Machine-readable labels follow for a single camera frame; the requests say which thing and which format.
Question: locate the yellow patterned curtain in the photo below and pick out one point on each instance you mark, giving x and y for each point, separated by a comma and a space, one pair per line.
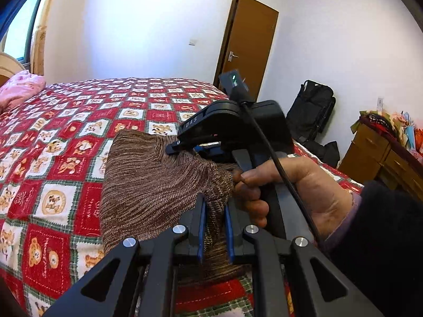
44, 33

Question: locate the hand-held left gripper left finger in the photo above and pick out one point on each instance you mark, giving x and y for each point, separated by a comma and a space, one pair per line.
201, 237

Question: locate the person's right forearm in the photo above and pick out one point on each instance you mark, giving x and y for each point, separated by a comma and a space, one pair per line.
380, 237

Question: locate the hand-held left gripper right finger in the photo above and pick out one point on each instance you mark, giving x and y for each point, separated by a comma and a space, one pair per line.
230, 237

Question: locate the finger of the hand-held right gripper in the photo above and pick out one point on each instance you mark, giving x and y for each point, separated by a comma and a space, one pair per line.
208, 148

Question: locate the brown knitted sweater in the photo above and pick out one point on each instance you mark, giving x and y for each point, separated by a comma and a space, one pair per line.
148, 185

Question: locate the pink pillow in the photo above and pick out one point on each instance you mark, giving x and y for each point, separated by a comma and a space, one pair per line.
21, 87

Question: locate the white wall socket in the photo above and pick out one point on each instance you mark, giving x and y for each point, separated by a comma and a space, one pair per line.
380, 102

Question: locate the person's right hand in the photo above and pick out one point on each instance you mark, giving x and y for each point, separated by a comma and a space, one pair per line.
327, 191

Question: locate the pile of colourful clutter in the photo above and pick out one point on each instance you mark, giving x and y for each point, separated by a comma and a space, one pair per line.
393, 125

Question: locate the window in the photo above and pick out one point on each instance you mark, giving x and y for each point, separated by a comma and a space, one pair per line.
23, 29

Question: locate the black bag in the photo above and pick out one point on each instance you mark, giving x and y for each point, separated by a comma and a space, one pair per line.
325, 153

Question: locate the wooden dresser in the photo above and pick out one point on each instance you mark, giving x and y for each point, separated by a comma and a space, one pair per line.
373, 158

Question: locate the cream and brown headboard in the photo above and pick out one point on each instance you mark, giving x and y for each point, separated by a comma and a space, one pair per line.
8, 67

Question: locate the red checked bear bedspread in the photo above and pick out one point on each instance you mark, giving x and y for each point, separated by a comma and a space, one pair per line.
59, 138

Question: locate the brown wooden door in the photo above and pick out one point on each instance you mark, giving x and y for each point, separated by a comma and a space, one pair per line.
251, 39

